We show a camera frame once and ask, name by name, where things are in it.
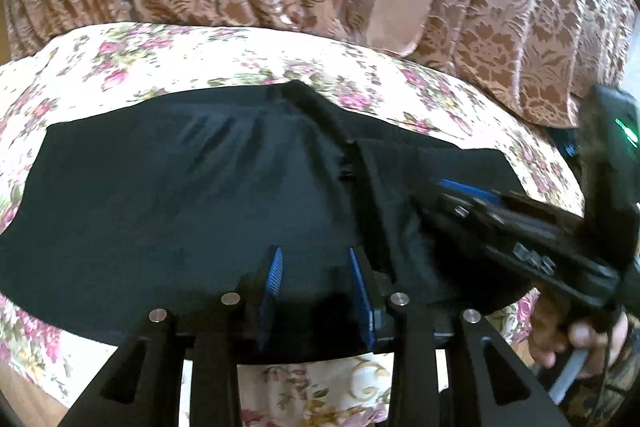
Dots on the black pants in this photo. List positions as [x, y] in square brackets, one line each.
[175, 207]

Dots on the floral bed sheet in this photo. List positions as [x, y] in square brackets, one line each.
[150, 57]

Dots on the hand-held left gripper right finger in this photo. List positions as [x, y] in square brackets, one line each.
[361, 287]

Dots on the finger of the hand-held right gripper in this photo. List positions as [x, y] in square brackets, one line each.
[470, 189]
[460, 217]

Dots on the dark blue object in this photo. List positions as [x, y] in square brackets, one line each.
[565, 142]

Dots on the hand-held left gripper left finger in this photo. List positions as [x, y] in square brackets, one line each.
[272, 277]

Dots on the person's right hand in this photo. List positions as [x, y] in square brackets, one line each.
[555, 337]

